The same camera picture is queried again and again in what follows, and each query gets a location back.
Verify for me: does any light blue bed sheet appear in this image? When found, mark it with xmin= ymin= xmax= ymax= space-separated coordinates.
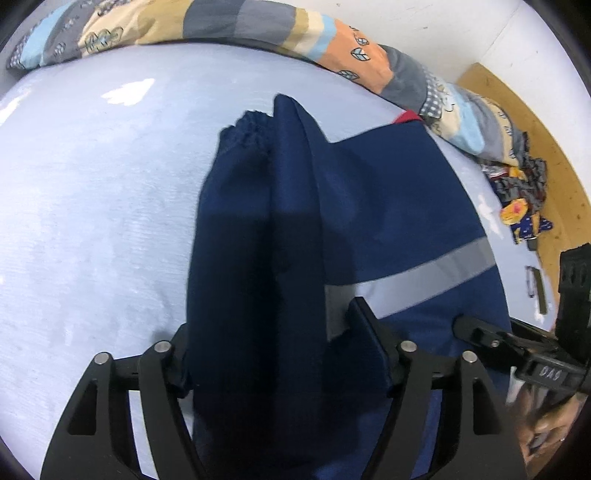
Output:
xmin=0 ymin=41 xmax=548 ymax=474

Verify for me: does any navy work jacket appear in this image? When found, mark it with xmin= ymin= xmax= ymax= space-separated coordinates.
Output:
xmin=187 ymin=93 xmax=513 ymax=480

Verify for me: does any pile of patterned clothes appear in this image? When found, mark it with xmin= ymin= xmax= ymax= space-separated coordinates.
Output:
xmin=482 ymin=154 xmax=555 ymax=245

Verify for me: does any dark grey strap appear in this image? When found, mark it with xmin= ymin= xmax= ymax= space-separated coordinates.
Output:
xmin=525 ymin=265 xmax=551 ymax=315

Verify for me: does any patterned patchwork quilt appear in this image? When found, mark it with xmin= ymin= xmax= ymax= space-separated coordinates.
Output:
xmin=7 ymin=0 xmax=527 ymax=167

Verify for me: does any person's right hand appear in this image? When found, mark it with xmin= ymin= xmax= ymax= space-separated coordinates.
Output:
xmin=516 ymin=385 xmax=586 ymax=469

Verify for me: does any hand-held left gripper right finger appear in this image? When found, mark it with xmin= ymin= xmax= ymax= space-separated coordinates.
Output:
xmin=346 ymin=298 xmax=527 ymax=480

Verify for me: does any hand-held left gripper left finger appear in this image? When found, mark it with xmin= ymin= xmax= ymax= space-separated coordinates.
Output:
xmin=41 ymin=323 xmax=204 ymax=480

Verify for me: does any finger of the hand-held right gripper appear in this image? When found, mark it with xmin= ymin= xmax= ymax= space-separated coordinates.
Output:
xmin=453 ymin=314 xmax=561 ymax=370

